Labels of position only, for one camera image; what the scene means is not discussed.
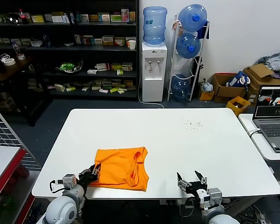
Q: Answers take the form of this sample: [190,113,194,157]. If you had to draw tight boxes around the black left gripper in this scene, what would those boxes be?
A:
[78,163,102,186]

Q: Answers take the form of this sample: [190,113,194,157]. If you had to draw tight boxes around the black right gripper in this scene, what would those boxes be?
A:
[176,170,208,195]

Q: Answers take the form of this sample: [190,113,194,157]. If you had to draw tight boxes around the orange t-shirt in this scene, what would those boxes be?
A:
[88,146,150,192]

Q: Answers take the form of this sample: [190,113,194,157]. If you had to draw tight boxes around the pile of grey clothes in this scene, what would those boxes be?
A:
[256,52,280,80]

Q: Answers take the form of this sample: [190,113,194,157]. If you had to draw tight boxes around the white side table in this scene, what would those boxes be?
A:
[238,113,280,203]

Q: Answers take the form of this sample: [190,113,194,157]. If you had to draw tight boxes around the yellow plastic crate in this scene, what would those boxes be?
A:
[226,96,251,117]

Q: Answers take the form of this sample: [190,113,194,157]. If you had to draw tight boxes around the small yellow box with bag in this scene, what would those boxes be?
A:
[199,79,215,101]

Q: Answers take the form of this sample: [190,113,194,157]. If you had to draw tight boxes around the red and white shelf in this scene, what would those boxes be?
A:
[0,146,35,224]

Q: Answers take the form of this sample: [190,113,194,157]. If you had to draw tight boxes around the open brown cardboard box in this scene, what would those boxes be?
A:
[211,73,247,103]

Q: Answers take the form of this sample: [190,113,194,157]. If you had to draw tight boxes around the grey laptop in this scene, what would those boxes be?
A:
[252,85,280,154]

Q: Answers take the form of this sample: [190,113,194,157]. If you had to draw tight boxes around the white water dispenser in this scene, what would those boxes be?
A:
[141,42,168,103]

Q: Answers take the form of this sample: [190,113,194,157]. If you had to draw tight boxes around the blue shopping bag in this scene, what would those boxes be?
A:
[227,70,252,88]

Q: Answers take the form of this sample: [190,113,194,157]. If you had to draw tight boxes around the white metal jug rack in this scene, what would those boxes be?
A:
[167,15,210,103]

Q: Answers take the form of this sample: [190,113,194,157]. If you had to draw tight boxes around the black shelving unit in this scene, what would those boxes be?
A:
[0,0,140,101]

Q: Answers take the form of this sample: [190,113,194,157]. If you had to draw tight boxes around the large brown cardboard box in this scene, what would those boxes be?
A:
[244,64,280,103]

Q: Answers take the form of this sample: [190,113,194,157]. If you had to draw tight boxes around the brown wooden table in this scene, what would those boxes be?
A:
[0,55,53,126]

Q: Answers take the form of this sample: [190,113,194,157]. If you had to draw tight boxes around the upright blue water jug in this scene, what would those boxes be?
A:
[143,6,168,46]

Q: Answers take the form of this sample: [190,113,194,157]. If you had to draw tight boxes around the cola bottle red cap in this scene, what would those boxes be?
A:
[18,9,28,25]

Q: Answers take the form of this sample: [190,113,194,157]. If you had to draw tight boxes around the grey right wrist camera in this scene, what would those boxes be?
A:
[207,187,223,206]

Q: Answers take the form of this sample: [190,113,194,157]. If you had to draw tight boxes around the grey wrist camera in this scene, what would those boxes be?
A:
[207,187,223,206]
[62,174,77,189]

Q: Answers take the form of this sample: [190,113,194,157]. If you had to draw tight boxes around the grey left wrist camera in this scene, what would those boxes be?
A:
[62,174,77,189]

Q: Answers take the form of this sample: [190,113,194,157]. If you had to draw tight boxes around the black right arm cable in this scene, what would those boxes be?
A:
[182,197,194,224]

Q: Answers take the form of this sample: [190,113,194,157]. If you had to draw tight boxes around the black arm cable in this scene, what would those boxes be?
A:
[182,197,194,224]
[49,179,63,194]

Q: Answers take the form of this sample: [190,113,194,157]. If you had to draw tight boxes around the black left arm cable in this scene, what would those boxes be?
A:
[49,179,63,194]

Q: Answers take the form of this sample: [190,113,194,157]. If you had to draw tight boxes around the white laptop cable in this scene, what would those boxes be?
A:
[247,128,262,137]

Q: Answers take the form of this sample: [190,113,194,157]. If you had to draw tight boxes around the white dispenser power cable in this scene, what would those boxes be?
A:
[139,72,165,109]

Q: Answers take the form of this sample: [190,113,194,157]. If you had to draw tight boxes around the white wire grid panel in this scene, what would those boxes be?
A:
[0,100,35,161]

